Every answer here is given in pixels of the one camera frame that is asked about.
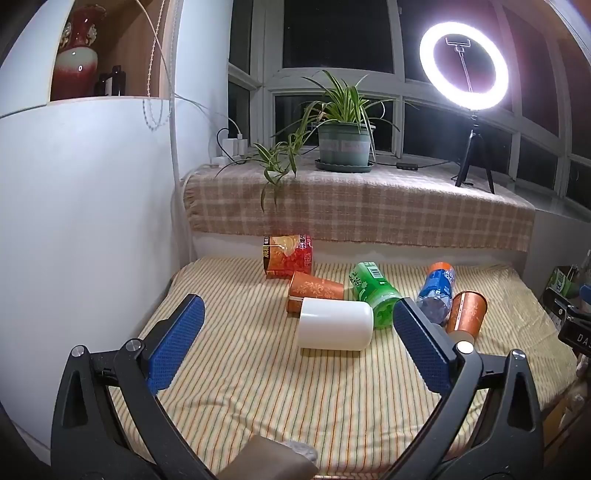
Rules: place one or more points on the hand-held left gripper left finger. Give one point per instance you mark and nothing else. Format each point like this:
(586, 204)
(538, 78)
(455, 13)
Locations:
(178, 344)

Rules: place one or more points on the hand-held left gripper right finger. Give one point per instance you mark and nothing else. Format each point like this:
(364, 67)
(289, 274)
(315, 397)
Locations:
(422, 350)

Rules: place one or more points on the white cup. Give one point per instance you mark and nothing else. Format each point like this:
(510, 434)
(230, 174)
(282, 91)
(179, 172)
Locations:
(332, 325)

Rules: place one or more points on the orange patterned paper cup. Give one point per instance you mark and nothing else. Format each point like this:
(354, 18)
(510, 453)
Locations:
(466, 316)
(314, 290)

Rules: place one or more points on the blue drink bottle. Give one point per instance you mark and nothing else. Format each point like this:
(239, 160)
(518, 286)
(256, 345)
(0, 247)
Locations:
(436, 288)

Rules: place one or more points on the green drink bottle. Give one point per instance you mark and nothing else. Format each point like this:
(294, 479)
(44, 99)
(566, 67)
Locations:
(371, 290)

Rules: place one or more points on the yellow striped cloth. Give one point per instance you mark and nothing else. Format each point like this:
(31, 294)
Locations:
(258, 378)

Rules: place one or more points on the red snack container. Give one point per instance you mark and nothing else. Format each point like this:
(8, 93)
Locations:
(286, 258)

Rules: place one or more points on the brown padded object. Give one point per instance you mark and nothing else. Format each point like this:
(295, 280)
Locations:
(263, 461)

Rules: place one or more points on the brown plaid cloth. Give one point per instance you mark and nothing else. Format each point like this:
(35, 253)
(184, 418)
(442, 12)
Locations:
(369, 207)

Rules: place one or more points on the grey cloth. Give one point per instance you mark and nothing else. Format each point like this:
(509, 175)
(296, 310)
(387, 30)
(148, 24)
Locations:
(302, 451)

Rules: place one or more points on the white cabinet with niche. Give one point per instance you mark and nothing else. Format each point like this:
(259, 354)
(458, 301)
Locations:
(92, 207)

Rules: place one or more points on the dark pot saucer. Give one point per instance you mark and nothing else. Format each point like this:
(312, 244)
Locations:
(344, 169)

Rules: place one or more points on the white power strip with chargers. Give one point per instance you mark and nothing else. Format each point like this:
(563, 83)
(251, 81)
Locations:
(235, 146)

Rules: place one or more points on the white vertical pipe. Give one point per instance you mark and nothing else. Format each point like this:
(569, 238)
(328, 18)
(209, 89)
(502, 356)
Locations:
(174, 138)

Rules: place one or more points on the black tripod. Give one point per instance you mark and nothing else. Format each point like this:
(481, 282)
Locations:
(471, 147)

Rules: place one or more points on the green plant pot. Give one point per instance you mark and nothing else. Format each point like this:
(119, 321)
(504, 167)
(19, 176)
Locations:
(344, 145)

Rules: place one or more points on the spider plant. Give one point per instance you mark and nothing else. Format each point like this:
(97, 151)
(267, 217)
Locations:
(339, 104)

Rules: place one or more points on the dark glass bottle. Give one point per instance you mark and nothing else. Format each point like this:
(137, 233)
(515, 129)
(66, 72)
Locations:
(115, 83)

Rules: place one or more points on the red ceramic vase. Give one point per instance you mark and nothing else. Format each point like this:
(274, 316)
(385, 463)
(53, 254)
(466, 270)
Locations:
(76, 64)

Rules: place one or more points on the phone holder on pole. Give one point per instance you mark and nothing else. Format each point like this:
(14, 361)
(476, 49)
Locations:
(458, 43)

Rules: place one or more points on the white window frame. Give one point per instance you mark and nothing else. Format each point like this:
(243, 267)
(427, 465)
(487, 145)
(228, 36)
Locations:
(396, 55)

